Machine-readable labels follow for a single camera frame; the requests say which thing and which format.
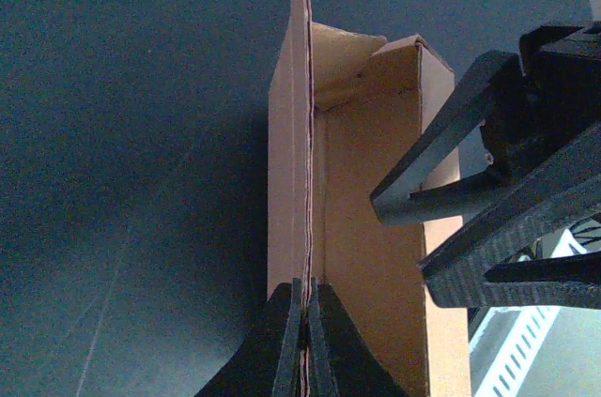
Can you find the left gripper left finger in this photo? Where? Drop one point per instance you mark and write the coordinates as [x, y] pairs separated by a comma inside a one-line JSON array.
[[267, 362]]

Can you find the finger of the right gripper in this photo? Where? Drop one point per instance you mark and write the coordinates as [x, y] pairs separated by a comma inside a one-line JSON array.
[[396, 199], [470, 269]]

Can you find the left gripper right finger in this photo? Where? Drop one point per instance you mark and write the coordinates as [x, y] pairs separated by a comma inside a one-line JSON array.
[[340, 363]]

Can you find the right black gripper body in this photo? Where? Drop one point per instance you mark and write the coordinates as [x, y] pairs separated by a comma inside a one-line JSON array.
[[544, 99]]

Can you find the cardboard box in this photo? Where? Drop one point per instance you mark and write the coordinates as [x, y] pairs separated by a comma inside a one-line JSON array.
[[343, 109]]

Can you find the light blue slotted cable duct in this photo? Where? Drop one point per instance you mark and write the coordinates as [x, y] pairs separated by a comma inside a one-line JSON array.
[[504, 347]]

